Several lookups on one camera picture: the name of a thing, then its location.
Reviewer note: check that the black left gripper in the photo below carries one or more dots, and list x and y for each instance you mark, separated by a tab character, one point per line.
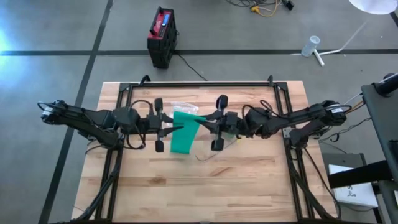
157	124

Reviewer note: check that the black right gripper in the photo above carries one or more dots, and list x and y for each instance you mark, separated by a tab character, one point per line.
233	124

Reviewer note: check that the dark green bandage piece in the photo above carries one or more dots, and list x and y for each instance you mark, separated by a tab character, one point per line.
183	137

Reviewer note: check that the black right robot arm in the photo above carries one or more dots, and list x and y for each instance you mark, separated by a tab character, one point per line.
311	115

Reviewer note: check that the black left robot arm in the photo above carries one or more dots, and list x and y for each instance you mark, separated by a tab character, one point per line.
87	116

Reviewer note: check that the red and black box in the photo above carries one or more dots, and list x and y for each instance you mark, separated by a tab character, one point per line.
161	40

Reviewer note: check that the grey flat box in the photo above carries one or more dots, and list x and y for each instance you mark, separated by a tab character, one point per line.
342	158

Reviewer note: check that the black plug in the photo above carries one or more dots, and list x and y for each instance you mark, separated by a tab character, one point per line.
287	4

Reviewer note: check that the white box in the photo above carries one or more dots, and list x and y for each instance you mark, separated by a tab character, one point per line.
351	193

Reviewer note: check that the grey desk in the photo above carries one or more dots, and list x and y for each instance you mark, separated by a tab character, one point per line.
379	124

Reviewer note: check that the white floor stand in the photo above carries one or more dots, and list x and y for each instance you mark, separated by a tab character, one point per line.
373	4

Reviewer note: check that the black aluminium rig frame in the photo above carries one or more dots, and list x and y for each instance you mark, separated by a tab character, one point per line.
202	84

